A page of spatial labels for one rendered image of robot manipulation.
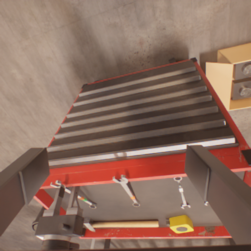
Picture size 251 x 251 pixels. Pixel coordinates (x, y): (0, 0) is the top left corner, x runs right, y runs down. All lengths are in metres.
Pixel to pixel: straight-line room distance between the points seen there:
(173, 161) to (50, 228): 0.40
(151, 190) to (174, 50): 0.94
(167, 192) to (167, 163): 0.16
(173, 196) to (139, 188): 0.13
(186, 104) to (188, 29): 0.67
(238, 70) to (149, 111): 0.72
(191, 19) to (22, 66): 1.23
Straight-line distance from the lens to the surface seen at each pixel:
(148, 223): 0.86
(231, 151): 0.57
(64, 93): 1.56
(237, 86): 1.35
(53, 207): 0.65
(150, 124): 0.67
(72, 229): 0.57
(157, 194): 0.69
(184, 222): 0.82
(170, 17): 1.26
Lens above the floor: 1.24
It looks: 50 degrees down
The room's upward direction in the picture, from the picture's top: 172 degrees counter-clockwise
